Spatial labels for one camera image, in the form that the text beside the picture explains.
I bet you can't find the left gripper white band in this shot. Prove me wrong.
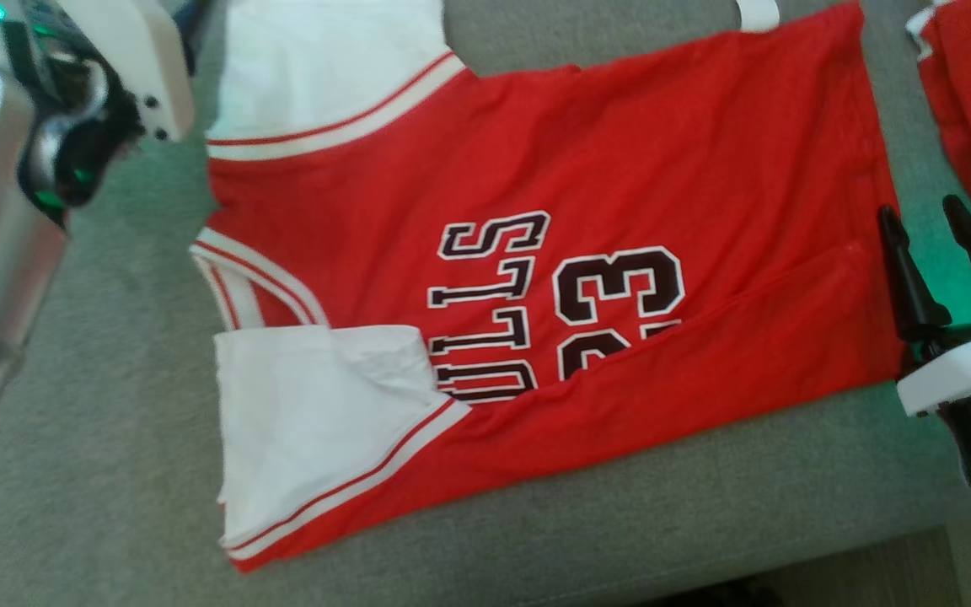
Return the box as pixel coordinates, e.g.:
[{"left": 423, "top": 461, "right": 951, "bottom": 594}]
[{"left": 18, "top": 0, "right": 196, "bottom": 213}]

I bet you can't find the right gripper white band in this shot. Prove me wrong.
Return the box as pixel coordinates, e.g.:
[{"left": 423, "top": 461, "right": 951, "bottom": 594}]
[{"left": 877, "top": 195, "right": 971, "bottom": 419}]

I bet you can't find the red and white basketball jersey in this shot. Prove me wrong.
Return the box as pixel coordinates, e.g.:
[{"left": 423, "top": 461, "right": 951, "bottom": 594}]
[{"left": 189, "top": 0, "right": 905, "bottom": 575}]

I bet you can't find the grey fabric sofa seat cushion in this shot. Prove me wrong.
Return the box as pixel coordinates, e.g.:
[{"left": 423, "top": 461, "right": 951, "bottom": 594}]
[{"left": 0, "top": 0, "right": 971, "bottom": 607}]

